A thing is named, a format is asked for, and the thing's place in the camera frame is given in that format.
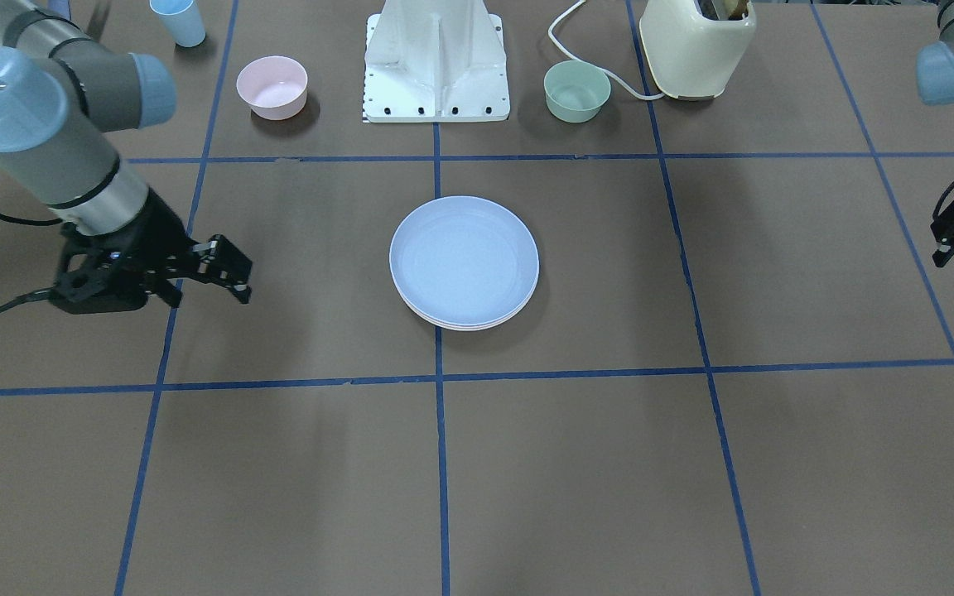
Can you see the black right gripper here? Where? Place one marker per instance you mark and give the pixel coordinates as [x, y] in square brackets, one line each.
[164, 234]

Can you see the light blue plate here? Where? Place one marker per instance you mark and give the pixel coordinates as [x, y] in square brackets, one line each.
[464, 244]

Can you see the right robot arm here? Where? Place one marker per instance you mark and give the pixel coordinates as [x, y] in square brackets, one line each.
[61, 91]

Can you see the pink bowl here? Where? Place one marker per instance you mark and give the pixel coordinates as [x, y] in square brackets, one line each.
[274, 87]

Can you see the light blue cup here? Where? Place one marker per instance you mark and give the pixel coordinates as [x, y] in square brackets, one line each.
[182, 19]

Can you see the cream white plate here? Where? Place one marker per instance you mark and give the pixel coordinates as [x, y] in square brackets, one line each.
[463, 312]

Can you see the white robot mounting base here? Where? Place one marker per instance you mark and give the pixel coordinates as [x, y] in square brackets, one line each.
[435, 62]

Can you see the cream toaster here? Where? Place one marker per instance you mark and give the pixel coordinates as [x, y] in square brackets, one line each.
[693, 47]

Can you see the green bowl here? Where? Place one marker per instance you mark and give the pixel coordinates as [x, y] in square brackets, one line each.
[575, 91]

